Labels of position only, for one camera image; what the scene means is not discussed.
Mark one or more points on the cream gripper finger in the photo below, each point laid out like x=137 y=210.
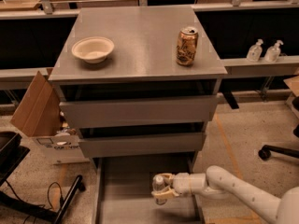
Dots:
x=166 y=193
x=163 y=179

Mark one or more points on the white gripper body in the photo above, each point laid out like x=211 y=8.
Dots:
x=181 y=183

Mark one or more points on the clear plastic bottle white cap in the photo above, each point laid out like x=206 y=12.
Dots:
x=158 y=186

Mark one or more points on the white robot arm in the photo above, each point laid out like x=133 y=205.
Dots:
x=216 y=183

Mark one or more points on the grey middle drawer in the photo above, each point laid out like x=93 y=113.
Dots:
x=141 y=144

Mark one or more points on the grey open bottom drawer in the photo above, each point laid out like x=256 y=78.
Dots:
x=124 y=186

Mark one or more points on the grey drawer cabinet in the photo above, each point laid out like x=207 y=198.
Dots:
x=142 y=65

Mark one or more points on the grey top drawer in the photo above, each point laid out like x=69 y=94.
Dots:
x=132 y=112

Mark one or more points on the left clear pump bottle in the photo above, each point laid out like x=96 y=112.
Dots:
x=255 y=51

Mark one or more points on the clear pump bottle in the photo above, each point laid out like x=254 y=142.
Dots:
x=273 y=52
x=255 y=51

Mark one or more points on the right clear pump bottle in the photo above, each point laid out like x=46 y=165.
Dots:
x=273 y=52

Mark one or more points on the black office chair base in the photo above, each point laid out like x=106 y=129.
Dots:
x=265 y=152

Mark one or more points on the black stand leg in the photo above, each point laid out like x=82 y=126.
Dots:
x=41 y=212

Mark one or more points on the gold soda can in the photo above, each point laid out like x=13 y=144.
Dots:
x=187 y=45

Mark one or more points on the brown cardboard box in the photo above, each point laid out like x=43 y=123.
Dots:
x=40 y=118

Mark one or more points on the white paper bowl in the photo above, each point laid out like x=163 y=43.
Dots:
x=93 y=49

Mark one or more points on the black bin at left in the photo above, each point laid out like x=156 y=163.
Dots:
x=11 y=154

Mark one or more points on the grey metal rail frame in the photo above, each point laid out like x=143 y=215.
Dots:
x=231 y=24

